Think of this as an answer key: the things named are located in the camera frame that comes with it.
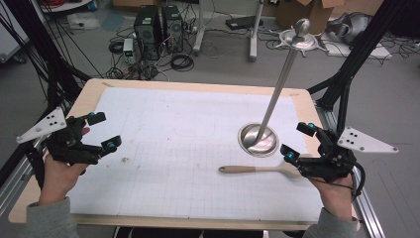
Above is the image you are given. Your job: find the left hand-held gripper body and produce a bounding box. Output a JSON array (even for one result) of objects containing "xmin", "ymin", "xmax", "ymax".
[{"xmin": 16, "ymin": 107, "xmax": 104, "ymax": 167}]

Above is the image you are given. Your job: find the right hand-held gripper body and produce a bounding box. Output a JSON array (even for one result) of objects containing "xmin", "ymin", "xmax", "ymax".
[{"xmin": 297, "ymin": 126, "xmax": 399, "ymax": 183}]

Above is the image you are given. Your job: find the wooden handled spatula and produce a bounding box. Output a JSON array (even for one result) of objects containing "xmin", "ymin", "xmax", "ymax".
[{"xmin": 218, "ymin": 153, "xmax": 313, "ymax": 179}]

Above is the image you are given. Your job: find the person's left hand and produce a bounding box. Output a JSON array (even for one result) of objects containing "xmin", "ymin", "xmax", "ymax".
[{"xmin": 38, "ymin": 126, "xmax": 91, "ymax": 206}]

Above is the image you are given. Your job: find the person's right hand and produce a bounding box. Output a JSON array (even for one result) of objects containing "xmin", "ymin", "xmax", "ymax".
[{"xmin": 309, "ymin": 173, "xmax": 357, "ymax": 221}]

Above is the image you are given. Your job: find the white grid mat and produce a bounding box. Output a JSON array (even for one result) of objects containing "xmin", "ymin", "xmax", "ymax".
[{"xmin": 66, "ymin": 86, "xmax": 324, "ymax": 222}]

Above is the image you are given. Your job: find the small white power box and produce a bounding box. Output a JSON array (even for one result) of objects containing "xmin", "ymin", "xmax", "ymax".
[{"xmin": 122, "ymin": 38, "xmax": 136, "ymax": 64}]

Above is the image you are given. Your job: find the white flat board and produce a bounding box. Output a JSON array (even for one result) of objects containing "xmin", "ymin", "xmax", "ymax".
[{"xmin": 321, "ymin": 32, "xmax": 394, "ymax": 60}]

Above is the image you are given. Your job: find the black computer tower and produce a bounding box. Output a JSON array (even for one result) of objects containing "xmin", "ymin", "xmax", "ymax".
[
  {"xmin": 133, "ymin": 4, "xmax": 163, "ymax": 61},
  {"xmin": 160, "ymin": 4, "xmax": 184, "ymax": 55}
]

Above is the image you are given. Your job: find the white stand leg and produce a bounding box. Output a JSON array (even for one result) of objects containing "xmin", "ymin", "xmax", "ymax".
[
  {"xmin": 248, "ymin": 0, "xmax": 265, "ymax": 62},
  {"xmin": 191, "ymin": 0, "xmax": 208, "ymax": 56}
]

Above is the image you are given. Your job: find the grey bag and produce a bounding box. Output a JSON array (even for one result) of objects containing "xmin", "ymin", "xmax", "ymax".
[{"xmin": 325, "ymin": 12, "xmax": 373, "ymax": 46}]

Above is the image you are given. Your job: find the large cardboard box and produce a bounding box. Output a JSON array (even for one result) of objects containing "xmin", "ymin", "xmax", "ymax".
[{"xmin": 274, "ymin": 0, "xmax": 384, "ymax": 36}]

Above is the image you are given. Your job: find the flat black device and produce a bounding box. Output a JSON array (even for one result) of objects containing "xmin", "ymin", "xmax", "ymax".
[{"xmin": 225, "ymin": 15, "xmax": 264, "ymax": 31}]

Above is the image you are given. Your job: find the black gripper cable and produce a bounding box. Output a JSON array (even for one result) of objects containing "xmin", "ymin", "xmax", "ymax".
[{"xmin": 350, "ymin": 161, "xmax": 367, "ymax": 201}]

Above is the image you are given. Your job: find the aluminium rail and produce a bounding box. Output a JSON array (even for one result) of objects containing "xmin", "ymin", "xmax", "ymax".
[
  {"xmin": 0, "ymin": 137, "xmax": 49, "ymax": 217},
  {"xmin": 315, "ymin": 104, "xmax": 386, "ymax": 238}
]

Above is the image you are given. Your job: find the black frame strut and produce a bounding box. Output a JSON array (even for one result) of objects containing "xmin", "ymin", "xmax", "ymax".
[
  {"xmin": 0, "ymin": 0, "xmax": 92, "ymax": 186},
  {"xmin": 306, "ymin": 0, "xmax": 408, "ymax": 137}
]

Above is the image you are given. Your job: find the coiled black cable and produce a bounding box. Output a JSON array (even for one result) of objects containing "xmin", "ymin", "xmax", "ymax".
[{"xmin": 169, "ymin": 53, "xmax": 195, "ymax": 72}]

